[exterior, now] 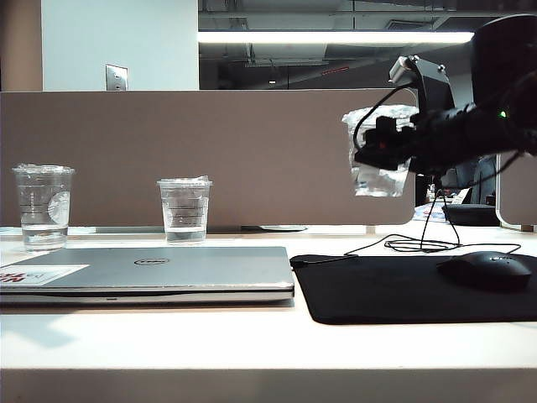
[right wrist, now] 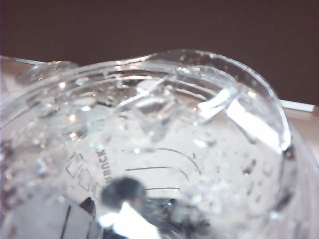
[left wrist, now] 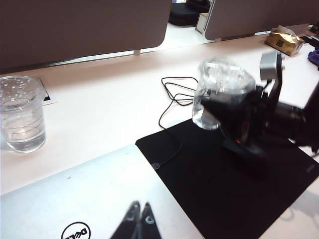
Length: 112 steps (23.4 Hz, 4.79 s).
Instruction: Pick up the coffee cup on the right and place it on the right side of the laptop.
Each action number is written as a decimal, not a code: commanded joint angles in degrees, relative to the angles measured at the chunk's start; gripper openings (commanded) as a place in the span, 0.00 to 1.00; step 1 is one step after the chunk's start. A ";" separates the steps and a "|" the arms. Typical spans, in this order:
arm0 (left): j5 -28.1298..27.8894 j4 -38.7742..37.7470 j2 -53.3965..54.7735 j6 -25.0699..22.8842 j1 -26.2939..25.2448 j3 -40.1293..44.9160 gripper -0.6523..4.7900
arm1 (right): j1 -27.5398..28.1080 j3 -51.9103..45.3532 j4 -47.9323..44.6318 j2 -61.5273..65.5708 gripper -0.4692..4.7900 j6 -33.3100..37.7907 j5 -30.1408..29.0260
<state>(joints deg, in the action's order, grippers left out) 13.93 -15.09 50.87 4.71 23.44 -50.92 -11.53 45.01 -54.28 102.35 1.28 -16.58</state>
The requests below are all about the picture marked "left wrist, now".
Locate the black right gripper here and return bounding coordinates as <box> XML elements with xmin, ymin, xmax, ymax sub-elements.
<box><xmin>201</xmin><ymin>86</ymin><xmax>272</xmax><ymax>145</ymax></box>

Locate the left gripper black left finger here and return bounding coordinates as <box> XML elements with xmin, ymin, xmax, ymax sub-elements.
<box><xmin>109</xmin><ymin>201</ymin><xmax>141</xmax><ymax>239</ymax></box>

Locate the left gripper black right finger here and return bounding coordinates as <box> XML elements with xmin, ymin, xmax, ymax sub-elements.
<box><xmin>138</xmin><ymin>202</ymin><xmax>162</xmax><ymax>239</ymax></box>

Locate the small clear cup with label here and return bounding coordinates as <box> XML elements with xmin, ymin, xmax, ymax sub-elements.
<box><xmin>191</xmin><ymin>56</ymin><xmax>256</xmax><ymax>131</ymax></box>

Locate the silver Dell laptop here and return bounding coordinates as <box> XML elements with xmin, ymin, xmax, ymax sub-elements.
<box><xmin>0</xmin><ymin>143</ymin><xmax>203</xmax><ymax>239</ymax></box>

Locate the clear plastic cup with lines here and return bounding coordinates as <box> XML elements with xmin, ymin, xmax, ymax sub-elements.
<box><xmin>0</xmin><ymin>75</ymin><xmax>47</xmax><ymax>154</ymax></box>

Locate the black mouse pad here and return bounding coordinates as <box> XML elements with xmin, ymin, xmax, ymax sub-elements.
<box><xmin>135</xmin><ymin>118</ymin><xmax>319</xmax><ymax>239</ymax></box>

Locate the small white box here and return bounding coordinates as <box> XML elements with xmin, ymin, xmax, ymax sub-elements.
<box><xmin>195</xmin><ymin>12</ymin><xmax>209</xmax><ymax>33</ymax></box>

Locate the gold tissue packet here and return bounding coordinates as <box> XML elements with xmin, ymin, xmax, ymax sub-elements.
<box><xmin>264</xmin><ymin>24</ymin><xmax>305</xmax><ymax>57</ymax></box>

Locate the black soft case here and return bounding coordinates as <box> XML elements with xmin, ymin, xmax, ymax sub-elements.
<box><xmin>168</xmin><ymin>0</ymin><xmax>212</xmax><ymax>26</ymax></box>

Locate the brown divider with white edge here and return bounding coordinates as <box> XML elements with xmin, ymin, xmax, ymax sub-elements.
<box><xmin>204</xmin><ymin>0</ymin><xmax>319</xmax><ymax>42</ymax></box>

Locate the purple cloth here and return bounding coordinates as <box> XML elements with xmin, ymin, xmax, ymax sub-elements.
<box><xmin>307</xmin><ymin>48</ymin><xmax>319</xmax><ymax>66</ymax></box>

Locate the wide brown desk divider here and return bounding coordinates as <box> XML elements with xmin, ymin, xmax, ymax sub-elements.
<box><xmin>0</xmin><ymin>0</ymin><xmax>172</xmax><ymax>75</ymax></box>

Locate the black mouse cable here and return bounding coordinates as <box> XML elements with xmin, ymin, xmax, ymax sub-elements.
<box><xmin>159</xmin><ymin>76</ymin><xmax>200</xmax><ymax>165</ymax></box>

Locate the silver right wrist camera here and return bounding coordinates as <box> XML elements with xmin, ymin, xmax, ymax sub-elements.
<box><xmin>259</xmin><ymin>51</ymin><xmax>286</xmax><ymax>100</ymax></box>

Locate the desk cable grommet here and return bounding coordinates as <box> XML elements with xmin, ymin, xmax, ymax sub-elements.
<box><xmin>37</xmin><ymin>77</ymin><xmax>58</xmax><ymax>107</ymax></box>

